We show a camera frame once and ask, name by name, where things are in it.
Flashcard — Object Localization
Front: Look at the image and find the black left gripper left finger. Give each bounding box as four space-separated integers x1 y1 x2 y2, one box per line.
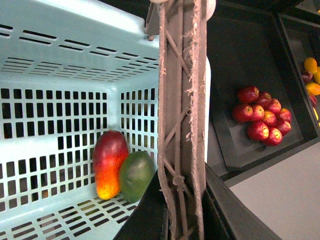
114 172 171 240

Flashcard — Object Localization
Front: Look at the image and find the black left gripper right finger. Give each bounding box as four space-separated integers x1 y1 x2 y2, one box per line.
202 164 280 240

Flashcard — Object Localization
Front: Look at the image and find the green avocado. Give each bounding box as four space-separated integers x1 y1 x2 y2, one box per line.
119 151 156 203

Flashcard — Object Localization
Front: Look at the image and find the red yellow mango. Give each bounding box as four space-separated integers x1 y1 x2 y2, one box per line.
92 130 129 200

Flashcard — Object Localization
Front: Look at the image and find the brown basket handle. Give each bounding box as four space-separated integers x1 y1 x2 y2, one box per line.
146 0 210 240

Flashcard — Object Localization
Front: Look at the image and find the dark red mango far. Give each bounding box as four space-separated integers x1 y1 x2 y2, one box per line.
301 70 313 84

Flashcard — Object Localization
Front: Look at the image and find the yellow mango far tray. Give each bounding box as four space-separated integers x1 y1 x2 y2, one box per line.
303 57 318 75

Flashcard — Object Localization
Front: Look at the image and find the red apple front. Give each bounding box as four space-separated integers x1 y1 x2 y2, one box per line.
274 120 292 136

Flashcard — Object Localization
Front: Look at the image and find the red apple in pile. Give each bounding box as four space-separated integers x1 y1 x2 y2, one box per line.
236 85 260 104

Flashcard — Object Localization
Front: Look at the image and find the black fruit display tray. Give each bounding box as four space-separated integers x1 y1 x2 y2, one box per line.
207 0 320 181

